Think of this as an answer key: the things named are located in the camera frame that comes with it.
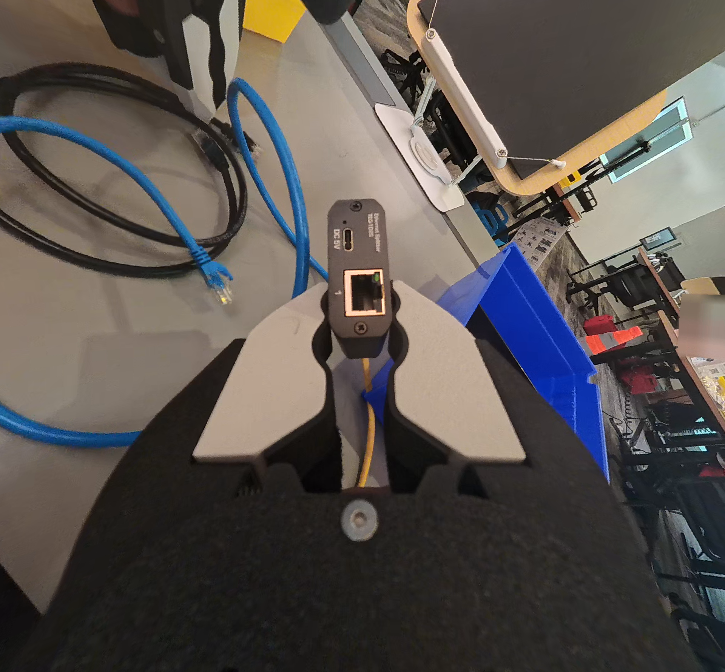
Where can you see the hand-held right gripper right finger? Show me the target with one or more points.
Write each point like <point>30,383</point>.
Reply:
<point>453,394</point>

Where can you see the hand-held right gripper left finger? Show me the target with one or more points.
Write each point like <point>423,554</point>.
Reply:
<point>266,394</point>

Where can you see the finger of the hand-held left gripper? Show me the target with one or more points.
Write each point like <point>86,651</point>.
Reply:
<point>233,26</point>
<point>198,60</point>

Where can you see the blue plastic bin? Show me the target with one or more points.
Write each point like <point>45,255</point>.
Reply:
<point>538,332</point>

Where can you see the black ethernet adapter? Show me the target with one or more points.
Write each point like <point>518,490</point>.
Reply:
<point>359,230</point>

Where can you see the orange striped traffic cone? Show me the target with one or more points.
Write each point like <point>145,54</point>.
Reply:
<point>614,339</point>

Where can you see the printed paper sheet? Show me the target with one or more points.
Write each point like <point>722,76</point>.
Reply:
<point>538,241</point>

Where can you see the monitor floor stand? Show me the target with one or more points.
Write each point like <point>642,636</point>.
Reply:
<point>651,139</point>

